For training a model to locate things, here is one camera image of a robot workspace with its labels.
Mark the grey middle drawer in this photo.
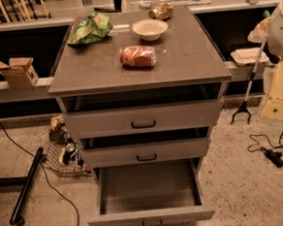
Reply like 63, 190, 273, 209
81, 127, 210, 168

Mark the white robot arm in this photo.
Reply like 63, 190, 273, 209
248, 0, 283, 118

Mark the grey bottom drawer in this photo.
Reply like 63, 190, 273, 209
88, 158, 214, 226

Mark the white bowl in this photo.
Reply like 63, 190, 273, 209
133, 19, 169, 42

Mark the small cardboard box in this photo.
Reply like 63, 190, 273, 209
0, 57, 39, 89

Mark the black power adapter with cable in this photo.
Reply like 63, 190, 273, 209
247, 130, 283, 169

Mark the black pole on floor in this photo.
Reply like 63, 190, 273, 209
9, 147, 44, 226

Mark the grey top drawer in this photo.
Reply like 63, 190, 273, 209
63, 82, 222, 139

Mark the brown crumpled paper bag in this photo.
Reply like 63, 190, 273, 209
48, 114, 65, 144

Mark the wire basket with clutter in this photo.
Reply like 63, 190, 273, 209
44, 133, 90, 178

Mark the white takeout container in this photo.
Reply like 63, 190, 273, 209
231, 48, 260, 66

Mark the grey drawer cabinet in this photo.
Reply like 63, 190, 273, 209
43, 3, 239, 178

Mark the grey drawer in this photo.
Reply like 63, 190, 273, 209
81, 127, 210, 168
63, 82, 222, 139
88, 158, 214, 226

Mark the green chip bag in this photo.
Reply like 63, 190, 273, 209
67, 12, 113, 45

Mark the crushed orange soda can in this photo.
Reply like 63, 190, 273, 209
119, 45, 156, 68

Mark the reacher grabber tool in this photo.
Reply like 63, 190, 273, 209
231, 41, 266, 124

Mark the black floor cable left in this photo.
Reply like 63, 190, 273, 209
0, 97, 81, 226

